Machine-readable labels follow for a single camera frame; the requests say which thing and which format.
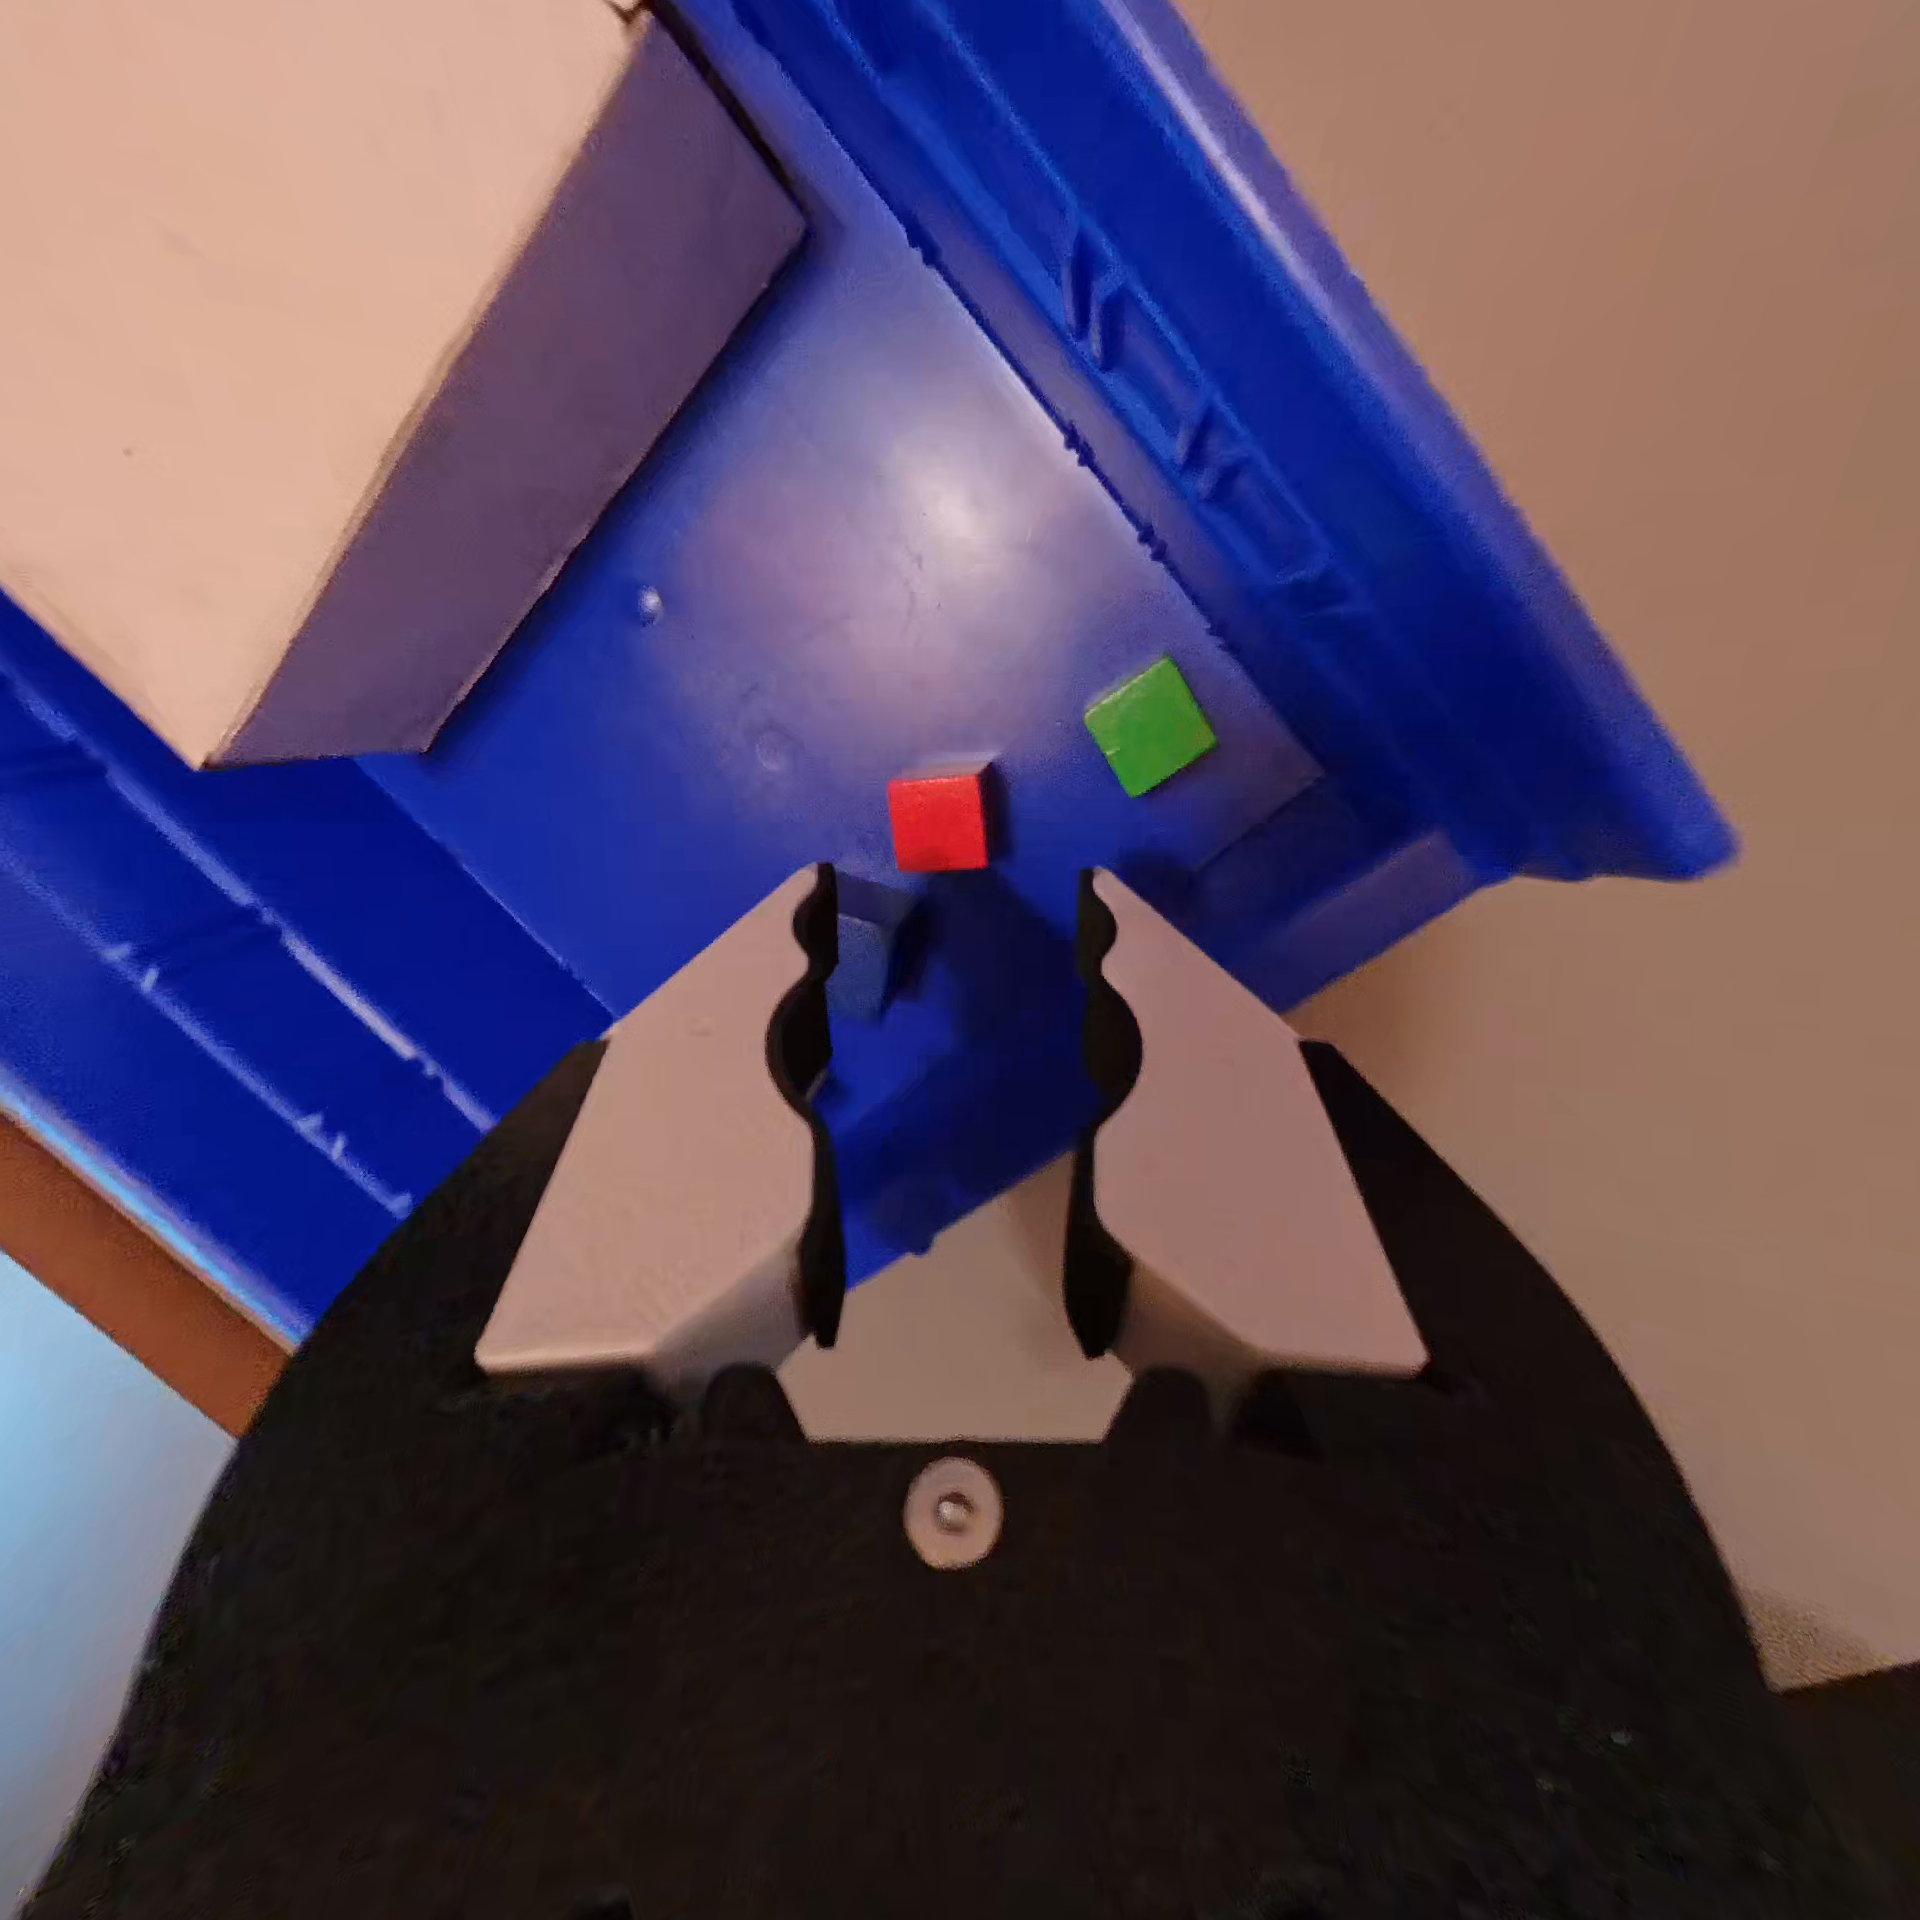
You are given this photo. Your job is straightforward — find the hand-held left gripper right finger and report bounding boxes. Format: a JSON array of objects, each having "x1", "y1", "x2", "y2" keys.
[{"x1": 1064, "y1": 867, "x2": 1431, "y2": 1416}]

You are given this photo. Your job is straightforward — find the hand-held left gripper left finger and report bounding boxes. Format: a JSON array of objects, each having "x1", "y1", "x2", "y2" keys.
[{"x1": 476, "y1": 863, "x2": 845, "y2": 1402}]

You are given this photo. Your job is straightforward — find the blue cube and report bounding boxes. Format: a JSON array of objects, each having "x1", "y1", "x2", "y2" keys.
[{"x1": 825, "y1": 908, "x2": 925, "y2": 1024}]

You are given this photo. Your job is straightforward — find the red cube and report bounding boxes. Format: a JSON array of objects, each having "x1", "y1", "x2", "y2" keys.
[{"x1": 885, "y1": 762, "x2": 995, "y2": 876}]

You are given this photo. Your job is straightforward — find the green cube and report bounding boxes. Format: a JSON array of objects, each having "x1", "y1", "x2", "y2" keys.
[{"x1": 1083, "y1": 656, "x2": 1220, "y2": 800}]

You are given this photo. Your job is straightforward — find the blue plastic bin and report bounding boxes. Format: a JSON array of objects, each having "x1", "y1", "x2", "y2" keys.
[{"x1": 0, "y1": 0, "x2": 1741, "y2": 1344}]

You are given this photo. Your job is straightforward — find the white cardboard mailer box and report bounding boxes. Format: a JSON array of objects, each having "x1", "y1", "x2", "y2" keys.
[{"x1": 0, "y1": 0, "x2": 809, "y2": 771}]

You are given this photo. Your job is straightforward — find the grey desk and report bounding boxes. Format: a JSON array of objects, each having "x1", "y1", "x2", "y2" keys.
[{"x1": 0, "y1": 0, "x2": 1920, "y2": 1697}]

